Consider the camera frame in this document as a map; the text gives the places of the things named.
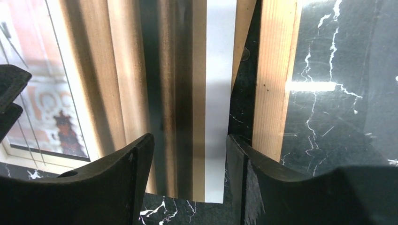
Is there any brown backing board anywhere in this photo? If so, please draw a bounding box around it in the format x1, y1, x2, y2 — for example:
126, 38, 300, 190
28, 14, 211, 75
231, 0, 257, 89

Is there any wooden picture frame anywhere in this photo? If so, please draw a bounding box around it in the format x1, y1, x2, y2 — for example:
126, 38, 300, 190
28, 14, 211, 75
252, 0, 304, 162

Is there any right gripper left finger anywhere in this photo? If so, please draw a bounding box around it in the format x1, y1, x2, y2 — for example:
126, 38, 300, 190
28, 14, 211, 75
0, 134, 154, 225

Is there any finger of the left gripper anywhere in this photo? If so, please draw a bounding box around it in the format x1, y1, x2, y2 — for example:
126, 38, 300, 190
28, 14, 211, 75
0, 64, 32, 141

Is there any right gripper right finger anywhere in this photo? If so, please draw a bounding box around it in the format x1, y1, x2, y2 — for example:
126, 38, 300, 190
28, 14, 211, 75
226, 135, 398, 225

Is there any printed photo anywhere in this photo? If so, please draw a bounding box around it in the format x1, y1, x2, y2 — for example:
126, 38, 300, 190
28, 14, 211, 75
0, 0, 237, 203

